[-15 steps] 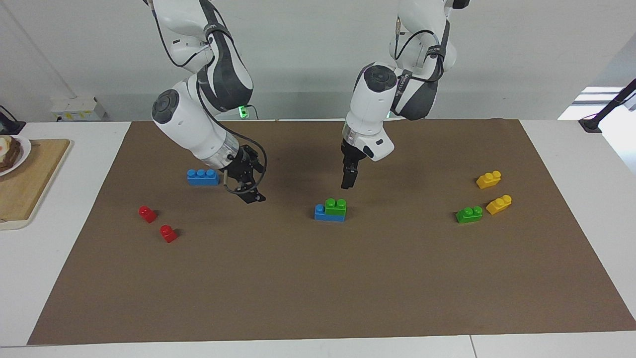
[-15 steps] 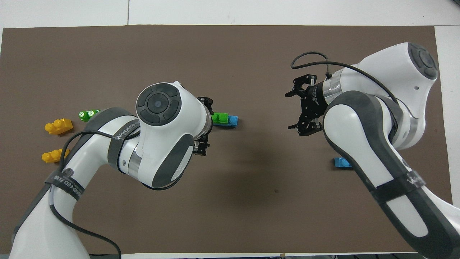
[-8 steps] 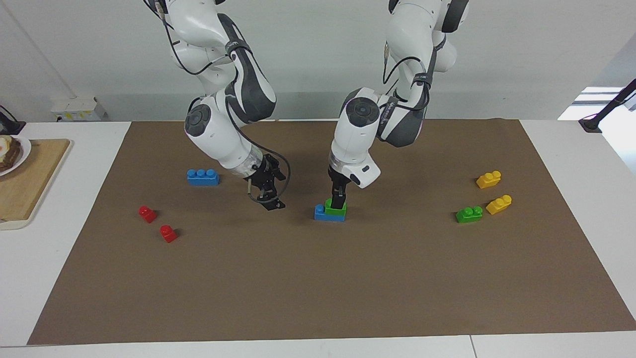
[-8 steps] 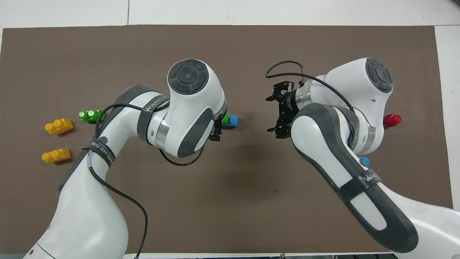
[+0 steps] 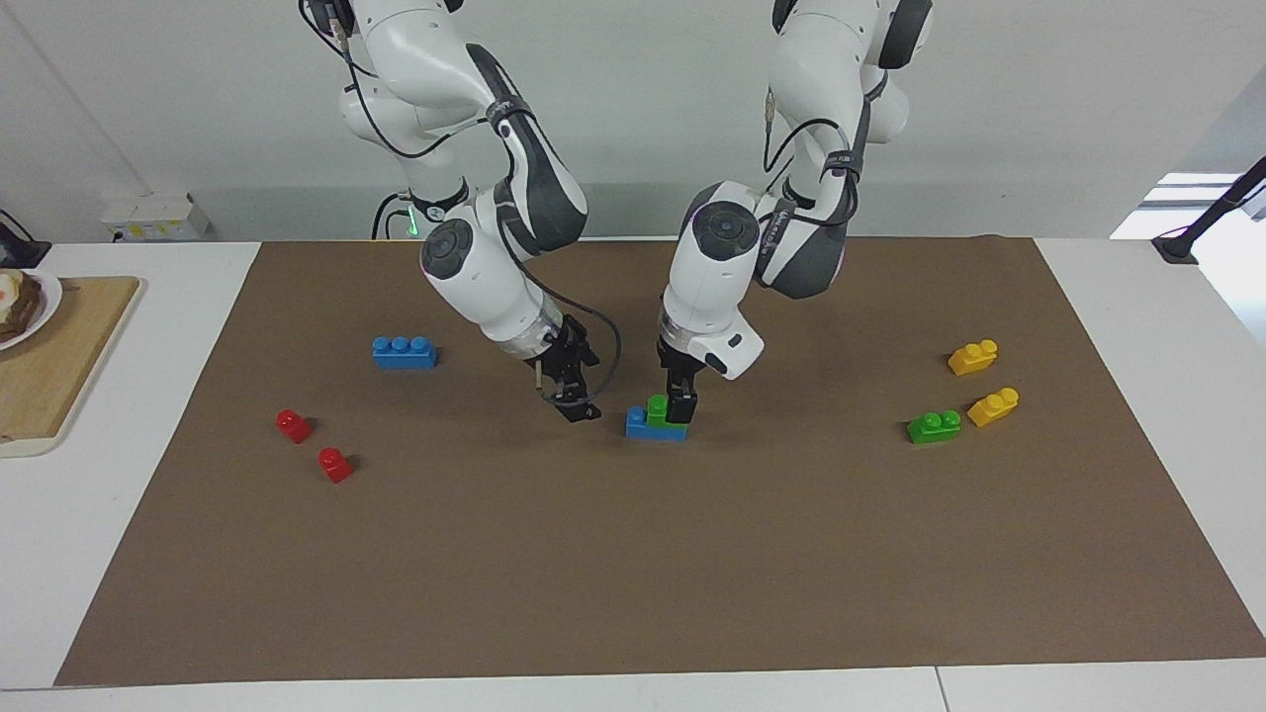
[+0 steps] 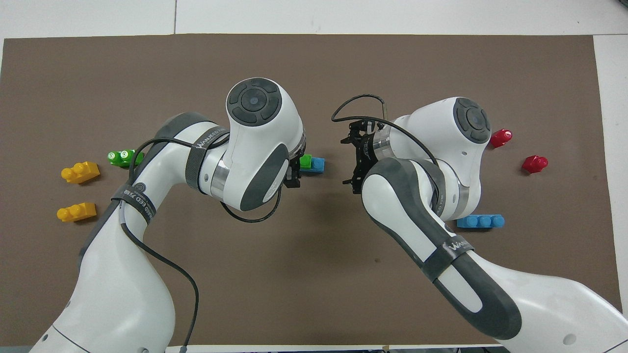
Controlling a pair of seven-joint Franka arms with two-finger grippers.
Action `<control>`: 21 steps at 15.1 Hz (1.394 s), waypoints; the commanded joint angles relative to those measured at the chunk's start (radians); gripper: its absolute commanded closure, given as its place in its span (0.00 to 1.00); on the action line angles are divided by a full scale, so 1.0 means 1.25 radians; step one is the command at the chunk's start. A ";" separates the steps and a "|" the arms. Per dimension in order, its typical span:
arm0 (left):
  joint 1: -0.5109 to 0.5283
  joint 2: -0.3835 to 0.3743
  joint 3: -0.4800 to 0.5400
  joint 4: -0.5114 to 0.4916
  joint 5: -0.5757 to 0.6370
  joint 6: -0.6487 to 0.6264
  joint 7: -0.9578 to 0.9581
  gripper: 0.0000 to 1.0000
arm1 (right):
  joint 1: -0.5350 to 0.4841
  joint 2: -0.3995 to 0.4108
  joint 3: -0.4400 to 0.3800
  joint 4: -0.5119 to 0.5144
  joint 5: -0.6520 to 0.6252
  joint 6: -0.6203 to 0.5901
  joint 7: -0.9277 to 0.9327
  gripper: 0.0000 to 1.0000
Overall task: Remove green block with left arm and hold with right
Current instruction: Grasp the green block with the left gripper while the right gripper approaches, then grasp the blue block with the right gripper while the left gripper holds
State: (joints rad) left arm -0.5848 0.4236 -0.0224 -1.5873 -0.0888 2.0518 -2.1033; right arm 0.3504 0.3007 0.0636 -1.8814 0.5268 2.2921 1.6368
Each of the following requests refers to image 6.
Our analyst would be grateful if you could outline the grey strap on left arm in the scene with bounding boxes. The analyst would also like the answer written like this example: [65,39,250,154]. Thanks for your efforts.
[111,181,157,226]
[185,125,230,194]

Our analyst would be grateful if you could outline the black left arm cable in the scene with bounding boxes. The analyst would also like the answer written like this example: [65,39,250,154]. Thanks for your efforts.
[118,138,284,353]

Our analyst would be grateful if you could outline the grey strap on arm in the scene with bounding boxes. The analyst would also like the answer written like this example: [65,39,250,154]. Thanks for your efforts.
[111,181,157,226]
[422,234,475,283]
[185,125,230,194]

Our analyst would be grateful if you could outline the green block with white stickers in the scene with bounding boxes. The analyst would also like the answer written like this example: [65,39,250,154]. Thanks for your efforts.
[107,149,145,169]

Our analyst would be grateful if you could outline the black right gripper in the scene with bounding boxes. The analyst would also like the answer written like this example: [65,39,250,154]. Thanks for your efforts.
[340,118,379,195]

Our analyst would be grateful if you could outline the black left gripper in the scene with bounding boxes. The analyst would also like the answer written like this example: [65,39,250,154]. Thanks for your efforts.
[284,142,308,190]

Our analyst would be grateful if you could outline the red toy block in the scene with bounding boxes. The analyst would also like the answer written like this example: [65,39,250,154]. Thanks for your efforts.
[490,128,513,149]
[521,155,549,175]

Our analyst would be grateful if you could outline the yellow toy block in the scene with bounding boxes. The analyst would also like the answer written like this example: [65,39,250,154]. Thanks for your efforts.
[61,161,101,185]
[56,202,97,223]

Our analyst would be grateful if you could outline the grey strap on right arm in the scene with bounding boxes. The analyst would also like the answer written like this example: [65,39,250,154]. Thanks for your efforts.
[422,234,475,283]

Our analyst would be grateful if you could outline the brown table mat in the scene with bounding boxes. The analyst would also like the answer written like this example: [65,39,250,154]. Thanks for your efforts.
[0,33,625,347]

